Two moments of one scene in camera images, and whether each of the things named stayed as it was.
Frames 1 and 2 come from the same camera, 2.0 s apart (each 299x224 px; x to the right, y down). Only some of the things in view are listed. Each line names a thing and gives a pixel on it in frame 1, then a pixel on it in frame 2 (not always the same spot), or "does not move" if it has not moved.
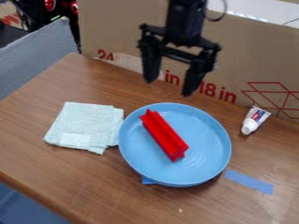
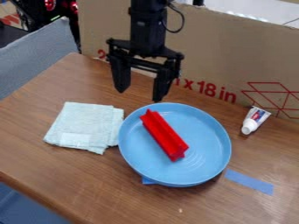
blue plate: (204, 134) does not move
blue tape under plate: (145, 180) does not move
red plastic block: (172, 143) does not move
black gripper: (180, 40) to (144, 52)
